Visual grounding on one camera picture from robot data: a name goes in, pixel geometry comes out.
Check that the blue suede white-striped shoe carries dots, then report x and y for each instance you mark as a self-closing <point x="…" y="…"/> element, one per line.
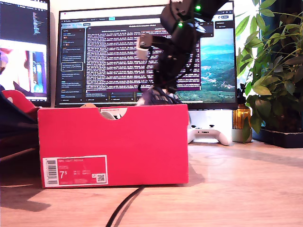
<point x="154" y="98"/>
<point x="107" y="115"/>

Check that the red cardboard shoebox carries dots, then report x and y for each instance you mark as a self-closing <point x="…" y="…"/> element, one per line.
<point x="118" y="146"/>

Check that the white game controller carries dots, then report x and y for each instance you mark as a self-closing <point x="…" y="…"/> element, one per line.
<point x="208" y="136"/>

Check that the beige packing paper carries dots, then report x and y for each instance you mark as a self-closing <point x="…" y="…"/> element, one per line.
<point x="89" y="105"/>

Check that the large black computer monitor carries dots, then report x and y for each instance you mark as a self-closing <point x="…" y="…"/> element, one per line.
<point x="106" y="59"/>

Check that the small pale green pot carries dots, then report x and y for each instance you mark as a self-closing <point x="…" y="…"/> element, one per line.
<point x="236" y="136"/>

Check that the amber pump bottle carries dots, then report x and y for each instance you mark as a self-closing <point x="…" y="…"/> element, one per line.
<point x="241" y="116"/>

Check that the green leafy houseplant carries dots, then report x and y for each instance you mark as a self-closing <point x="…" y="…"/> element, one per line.
<point x="272" y="71"/>

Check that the dark rectangular planter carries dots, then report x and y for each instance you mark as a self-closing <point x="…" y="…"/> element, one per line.
<point x="284" y="139"/>

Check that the dark teal curtain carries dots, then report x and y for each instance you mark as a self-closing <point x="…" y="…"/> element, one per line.
<point x="270" y="21"/>

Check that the narrow black computer monitor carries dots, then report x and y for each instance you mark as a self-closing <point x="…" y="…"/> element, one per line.
<point x="23" y="23"/>

